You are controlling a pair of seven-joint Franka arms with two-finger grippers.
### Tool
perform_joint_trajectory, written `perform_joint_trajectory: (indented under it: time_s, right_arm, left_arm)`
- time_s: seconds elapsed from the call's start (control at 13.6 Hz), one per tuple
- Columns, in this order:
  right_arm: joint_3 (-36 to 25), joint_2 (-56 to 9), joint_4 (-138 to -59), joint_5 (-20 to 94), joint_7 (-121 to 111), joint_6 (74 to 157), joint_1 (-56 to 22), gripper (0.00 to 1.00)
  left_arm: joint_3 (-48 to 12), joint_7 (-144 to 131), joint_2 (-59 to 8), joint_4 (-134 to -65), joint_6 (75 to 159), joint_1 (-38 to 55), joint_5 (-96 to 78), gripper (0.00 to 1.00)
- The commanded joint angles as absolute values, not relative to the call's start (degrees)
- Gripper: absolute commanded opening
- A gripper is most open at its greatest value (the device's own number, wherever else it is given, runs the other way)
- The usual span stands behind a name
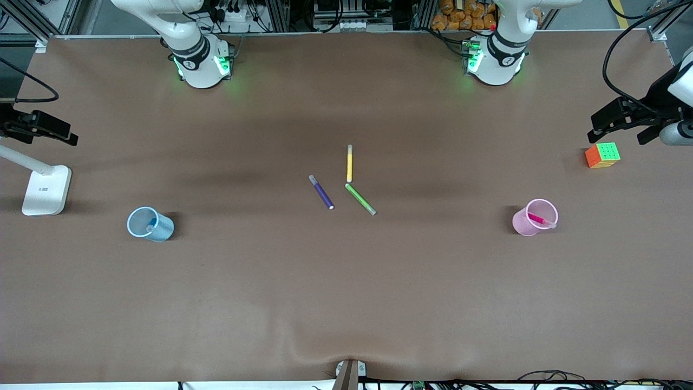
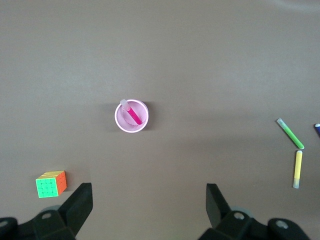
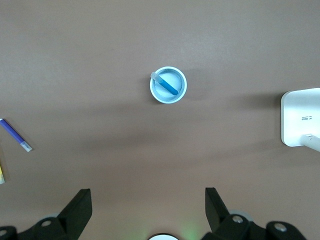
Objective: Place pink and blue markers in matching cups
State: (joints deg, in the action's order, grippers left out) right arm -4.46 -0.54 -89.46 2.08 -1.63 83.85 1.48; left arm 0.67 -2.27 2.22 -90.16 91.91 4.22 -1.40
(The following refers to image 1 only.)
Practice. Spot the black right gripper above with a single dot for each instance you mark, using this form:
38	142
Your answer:
7	125

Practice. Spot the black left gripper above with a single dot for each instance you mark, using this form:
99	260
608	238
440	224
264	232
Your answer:
661	93

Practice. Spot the pink marker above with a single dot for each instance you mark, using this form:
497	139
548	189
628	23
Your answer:
537	218

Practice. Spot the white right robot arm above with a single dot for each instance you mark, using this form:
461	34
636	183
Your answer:
200	59

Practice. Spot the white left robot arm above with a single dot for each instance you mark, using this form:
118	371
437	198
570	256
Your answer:
501	59

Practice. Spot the colourful puzzle cube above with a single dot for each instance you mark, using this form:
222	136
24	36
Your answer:
607	151

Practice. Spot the blue mesh cup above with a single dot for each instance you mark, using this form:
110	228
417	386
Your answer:
159	233

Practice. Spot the pink mesh cup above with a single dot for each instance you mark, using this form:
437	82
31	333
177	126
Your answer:
522	225

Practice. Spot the white power strip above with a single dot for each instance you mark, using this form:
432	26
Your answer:
235	16

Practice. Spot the purple marker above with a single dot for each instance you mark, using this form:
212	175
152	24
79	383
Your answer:
322	194

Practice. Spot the green marker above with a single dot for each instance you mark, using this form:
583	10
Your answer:
358	197

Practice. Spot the yellow marker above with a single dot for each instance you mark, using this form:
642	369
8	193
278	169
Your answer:
350	165

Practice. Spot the white connector strip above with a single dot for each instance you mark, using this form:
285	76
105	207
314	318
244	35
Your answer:
354	25

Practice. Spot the brown table cover mat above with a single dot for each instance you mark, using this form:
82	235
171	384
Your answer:
346	298

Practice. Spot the metal table corner bracket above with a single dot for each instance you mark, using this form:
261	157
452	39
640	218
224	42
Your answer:
40	46

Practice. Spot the aluminium frame post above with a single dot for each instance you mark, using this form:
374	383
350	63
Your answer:
277	13
423	13

